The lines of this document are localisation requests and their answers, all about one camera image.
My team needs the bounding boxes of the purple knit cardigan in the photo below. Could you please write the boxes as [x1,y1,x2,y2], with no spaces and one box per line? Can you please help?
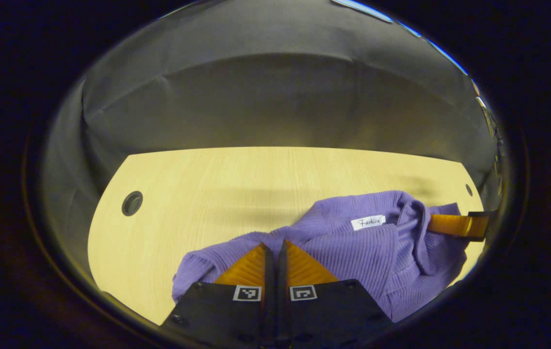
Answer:
[172,190,470,323]

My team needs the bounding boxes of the black backdrop cloth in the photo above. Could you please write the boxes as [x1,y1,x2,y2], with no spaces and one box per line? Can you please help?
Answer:
[40,0,504,291]

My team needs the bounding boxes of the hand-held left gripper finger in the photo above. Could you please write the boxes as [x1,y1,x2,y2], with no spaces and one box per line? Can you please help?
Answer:
[275,240,394,349]
[158,242,276,349]

